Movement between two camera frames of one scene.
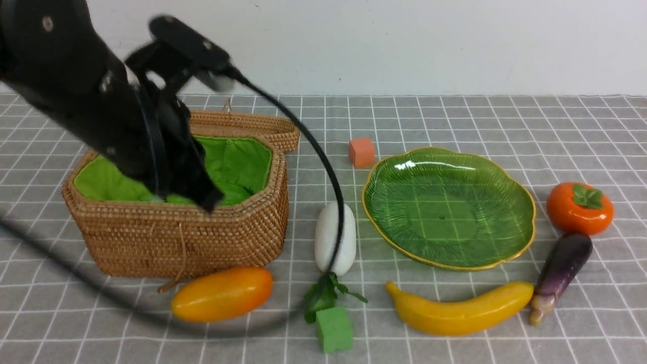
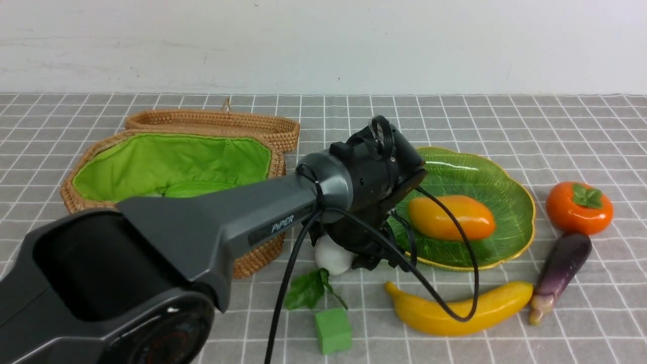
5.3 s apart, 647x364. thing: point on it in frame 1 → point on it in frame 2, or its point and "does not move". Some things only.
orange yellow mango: [223, 295] → [428, 217]
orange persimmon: [580, 209] does not move
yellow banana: [463, 313] does not move
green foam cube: [336, 329] does not move
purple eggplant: [562, 265] does not move
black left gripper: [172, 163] → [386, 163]
